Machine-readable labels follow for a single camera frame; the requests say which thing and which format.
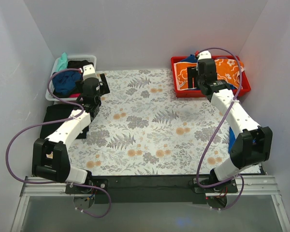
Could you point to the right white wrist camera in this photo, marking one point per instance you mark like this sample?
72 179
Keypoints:
204 55

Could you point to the aluminium frame rail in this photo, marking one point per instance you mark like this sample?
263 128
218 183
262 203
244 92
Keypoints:
254 185

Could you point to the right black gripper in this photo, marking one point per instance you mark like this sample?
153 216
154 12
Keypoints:
191 77

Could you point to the navy blue t shirt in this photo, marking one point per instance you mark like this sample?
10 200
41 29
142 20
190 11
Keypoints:
64 83

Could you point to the orange floral cloth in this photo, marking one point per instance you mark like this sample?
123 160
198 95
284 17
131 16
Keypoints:
227 69

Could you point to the folded black t shirt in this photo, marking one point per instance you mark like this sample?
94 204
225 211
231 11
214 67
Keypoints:
54 113

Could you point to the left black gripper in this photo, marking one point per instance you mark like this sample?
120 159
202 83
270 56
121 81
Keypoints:
104 83

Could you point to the white plastic laundry basket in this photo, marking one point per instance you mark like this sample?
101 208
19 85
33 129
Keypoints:
49 92

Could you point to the black t shirt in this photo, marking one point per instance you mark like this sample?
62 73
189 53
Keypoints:
54 113
78 64

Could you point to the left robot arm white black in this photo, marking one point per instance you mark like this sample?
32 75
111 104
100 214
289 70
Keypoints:
50 155

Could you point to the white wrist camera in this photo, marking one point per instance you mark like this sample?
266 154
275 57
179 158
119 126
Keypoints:
89 72
204 55

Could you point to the floral patterned table mat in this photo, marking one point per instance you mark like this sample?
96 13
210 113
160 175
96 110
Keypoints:
143 128

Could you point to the magenta t shirt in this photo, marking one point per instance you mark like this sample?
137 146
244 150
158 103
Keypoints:
76 95

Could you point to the folded blue t shirt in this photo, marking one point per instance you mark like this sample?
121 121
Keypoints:
232 140

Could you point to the red plastic bin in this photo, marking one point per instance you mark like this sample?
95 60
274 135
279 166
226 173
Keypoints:
196 93

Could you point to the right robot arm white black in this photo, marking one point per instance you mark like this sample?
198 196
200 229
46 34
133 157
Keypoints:
252 142

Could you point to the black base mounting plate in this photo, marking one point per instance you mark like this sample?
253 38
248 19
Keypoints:
158 189

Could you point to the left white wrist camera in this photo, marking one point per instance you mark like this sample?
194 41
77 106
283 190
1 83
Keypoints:
89 72

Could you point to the teal t shirt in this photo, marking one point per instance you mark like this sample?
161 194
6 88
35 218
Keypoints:
62 62

